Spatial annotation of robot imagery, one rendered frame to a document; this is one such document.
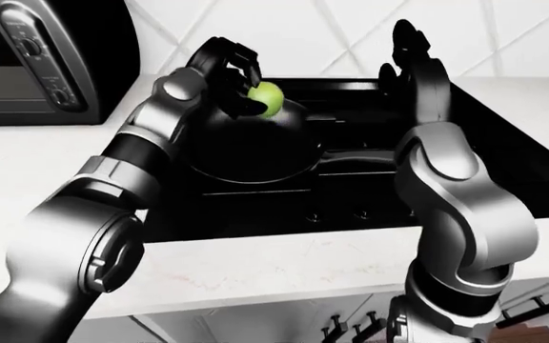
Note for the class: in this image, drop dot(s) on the black stove knob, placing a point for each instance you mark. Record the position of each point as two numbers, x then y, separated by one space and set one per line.
313 217
362 213

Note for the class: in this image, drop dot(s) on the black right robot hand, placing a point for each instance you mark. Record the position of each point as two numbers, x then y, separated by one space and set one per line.
422 71

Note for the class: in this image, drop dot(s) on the black frying pan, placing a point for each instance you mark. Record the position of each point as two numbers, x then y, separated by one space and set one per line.
250 143

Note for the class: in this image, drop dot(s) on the black cooktop stove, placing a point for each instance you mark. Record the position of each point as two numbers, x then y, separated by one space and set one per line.
398 171

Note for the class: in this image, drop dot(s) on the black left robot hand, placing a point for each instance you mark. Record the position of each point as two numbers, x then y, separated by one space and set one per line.
217 68

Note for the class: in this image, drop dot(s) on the green apple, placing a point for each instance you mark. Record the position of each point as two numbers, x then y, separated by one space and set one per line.
267 99

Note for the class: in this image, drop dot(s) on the silver black toaster oven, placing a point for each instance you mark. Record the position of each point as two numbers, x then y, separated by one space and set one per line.
26 60

